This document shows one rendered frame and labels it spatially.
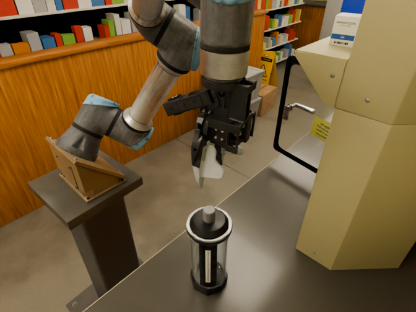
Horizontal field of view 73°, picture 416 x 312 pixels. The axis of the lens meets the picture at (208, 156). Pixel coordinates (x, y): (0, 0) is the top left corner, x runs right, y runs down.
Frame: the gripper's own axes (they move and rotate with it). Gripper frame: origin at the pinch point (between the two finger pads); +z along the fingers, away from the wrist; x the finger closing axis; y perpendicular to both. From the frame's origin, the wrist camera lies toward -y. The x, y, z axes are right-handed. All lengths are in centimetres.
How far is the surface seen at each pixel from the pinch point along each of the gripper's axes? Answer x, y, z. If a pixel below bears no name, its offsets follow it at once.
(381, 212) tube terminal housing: 22.8, 35.0, 13.3
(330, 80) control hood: 22.0, 15.9, -15.2
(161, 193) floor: 99, -100, 133
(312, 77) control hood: 22.9, 11.9, -14.9
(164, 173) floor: 123, -114, 133
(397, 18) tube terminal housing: 20.1, 23.4, -27.9
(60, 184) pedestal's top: 6, -69, 39
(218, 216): 1.6, 2.1, 13.8
